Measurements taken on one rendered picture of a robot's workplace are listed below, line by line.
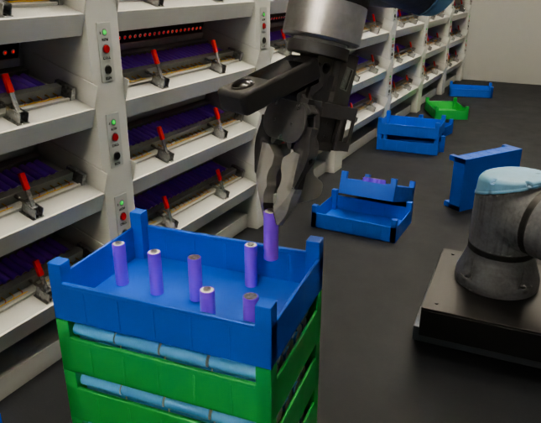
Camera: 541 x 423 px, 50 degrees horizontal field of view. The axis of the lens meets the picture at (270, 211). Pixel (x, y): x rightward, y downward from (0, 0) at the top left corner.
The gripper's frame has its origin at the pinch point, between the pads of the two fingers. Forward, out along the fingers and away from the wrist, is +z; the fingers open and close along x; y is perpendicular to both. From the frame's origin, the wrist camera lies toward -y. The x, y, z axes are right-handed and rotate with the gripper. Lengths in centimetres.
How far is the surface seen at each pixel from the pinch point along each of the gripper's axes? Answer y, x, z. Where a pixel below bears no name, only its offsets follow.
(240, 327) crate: -5.4, -5.1, 12.0
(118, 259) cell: -8.3, 19.3, 13.0
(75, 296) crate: -16.0, 14.3, 15.7
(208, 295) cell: -6.2, 0.6, 10.6
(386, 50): 195, 154, -43
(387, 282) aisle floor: 89, 44, 33
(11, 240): -10, 59, 24
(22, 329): -6, 59, 43
